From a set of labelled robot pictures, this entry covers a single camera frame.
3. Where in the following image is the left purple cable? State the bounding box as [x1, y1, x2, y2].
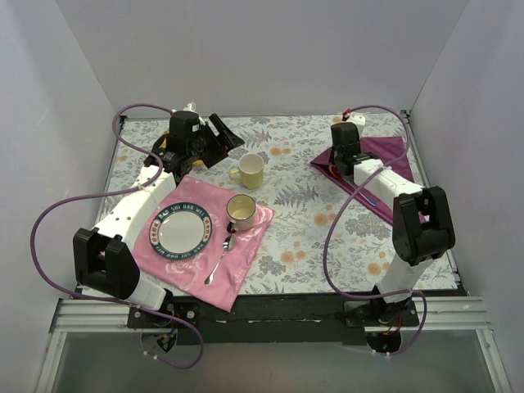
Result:
[30, 102, 206, 369]

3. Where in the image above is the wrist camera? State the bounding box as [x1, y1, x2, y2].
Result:
[183, 102, 198, 115]
[341, 112, 366, 135]

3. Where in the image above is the pink floral cloth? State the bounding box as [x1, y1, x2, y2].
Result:
[132, 176, 274, 311]

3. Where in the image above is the purple cloth napkin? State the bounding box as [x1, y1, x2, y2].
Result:
[309, 135, 427, 224]

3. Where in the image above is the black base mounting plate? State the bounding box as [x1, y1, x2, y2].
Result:
[127, 292, 418, 347]

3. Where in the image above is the pale green mug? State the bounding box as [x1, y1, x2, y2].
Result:
[228, 153, 264, 190]

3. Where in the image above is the yellow woven tray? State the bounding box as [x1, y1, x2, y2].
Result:
[160, 132, 203, 166]

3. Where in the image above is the iridescent rainbow spoon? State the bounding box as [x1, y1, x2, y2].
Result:
[327, 163, 380, 207]

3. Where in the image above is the silver spoon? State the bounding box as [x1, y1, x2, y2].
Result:
[204, 233, 236, 286]

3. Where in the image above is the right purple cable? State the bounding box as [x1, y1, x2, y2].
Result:
[323, 105, 429, 357]

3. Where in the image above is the purple cable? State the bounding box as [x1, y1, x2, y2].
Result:
[30, 102, 206, 369]
[323, 105, 429, 357]

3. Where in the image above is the aluminium frame rail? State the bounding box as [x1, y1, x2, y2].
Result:
[35, 300, 142, 392]

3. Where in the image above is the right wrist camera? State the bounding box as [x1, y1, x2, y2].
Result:
[341, 112, 366, 135]

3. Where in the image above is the white plate blue rim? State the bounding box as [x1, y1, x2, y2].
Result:
[148, 202, 213, 261]

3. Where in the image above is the cream enamel mug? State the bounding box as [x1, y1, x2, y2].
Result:
[226, 194, 256, 233]

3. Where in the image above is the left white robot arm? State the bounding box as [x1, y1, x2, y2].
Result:
[73, 106, 244, 328]

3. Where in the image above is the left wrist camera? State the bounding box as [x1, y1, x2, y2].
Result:
[183, 102, 198, 115]

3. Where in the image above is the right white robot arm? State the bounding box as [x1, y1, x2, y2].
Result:
[330, 122, 455, 326]

